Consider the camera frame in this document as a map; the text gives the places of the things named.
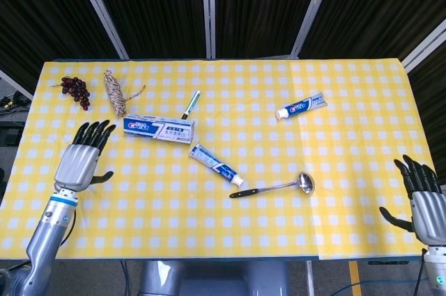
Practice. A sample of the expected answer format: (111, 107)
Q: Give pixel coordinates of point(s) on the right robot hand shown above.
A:
(423, 205)

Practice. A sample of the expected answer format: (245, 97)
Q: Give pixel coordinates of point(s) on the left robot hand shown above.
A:
(78, 163)

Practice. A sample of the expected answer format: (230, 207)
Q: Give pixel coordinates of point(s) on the blue white toothpaste box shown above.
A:
(158, 129)

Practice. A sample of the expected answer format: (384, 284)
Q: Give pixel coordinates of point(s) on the pale blue toothpaste tube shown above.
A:
(214, 163)

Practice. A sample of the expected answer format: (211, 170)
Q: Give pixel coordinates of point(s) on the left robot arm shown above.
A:
(45, 240)

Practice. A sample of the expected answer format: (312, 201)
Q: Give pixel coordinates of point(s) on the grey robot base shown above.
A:
(216, 276)

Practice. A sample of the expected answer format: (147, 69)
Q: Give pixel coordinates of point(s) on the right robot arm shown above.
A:
(435, 270)

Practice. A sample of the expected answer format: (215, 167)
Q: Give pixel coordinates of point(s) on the toothpaste tube with blue label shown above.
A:
(301, 106)

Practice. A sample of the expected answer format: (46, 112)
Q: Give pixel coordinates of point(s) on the dark red grape bunch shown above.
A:
(75, 88)

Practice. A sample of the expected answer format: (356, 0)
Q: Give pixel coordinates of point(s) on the yellow white checkered tablecloth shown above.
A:
(223, 212)

